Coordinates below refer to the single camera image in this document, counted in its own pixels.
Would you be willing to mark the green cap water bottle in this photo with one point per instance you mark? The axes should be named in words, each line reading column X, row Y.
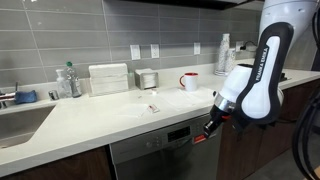
column 74, row 81

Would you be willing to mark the white mug red rim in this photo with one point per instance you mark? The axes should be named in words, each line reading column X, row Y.
column 191, row 82

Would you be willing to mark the small metal cup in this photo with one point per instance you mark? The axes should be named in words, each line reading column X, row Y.
column 53, row 95

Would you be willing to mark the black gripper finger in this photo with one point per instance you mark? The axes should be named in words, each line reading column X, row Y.
column 209, row 130

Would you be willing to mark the steel napkin dispenser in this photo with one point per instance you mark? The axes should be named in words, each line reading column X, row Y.
column 146, row 80

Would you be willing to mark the dark wood sink cabinet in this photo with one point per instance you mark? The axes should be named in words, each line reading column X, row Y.
column 66, row 166

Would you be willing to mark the short paper cup stack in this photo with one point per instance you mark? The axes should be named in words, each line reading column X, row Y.
column 231, row 60

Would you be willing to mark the stainless steel dishwasher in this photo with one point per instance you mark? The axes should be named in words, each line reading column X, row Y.
column 160, row 156

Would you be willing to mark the dark upper cabinet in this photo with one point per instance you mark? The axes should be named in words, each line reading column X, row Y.
column 200, row 3

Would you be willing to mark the red dirty magnet sign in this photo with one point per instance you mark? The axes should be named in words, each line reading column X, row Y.
column 199, row 138

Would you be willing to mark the chrome sink faucet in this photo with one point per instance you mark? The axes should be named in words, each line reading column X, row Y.
column 6, row 97

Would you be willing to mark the tiny white packet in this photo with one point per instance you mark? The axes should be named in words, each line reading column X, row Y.
column 154, row 91

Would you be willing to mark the white wall outlet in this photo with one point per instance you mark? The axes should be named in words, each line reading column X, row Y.
column 197, row 48
column 135, row 52
column 155, row 51

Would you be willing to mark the small red white packet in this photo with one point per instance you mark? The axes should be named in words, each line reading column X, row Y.
column 153, row 108

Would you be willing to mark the wall outlet with black plug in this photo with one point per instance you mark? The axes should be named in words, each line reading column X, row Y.
column 240, row 46

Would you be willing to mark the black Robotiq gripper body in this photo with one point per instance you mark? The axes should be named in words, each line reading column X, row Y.
column 220, row 120

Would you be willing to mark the white paper towel stack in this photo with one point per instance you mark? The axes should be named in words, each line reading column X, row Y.
column 108, row 79

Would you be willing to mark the clear soap dispenser bottle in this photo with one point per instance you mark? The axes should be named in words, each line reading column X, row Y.
column 62, row 85

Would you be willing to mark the white black Franka robot arm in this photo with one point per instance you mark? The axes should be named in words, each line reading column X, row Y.
column 266, row 76

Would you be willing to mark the blue sponge cloth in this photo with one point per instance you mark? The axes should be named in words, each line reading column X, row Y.
column 25, row 97

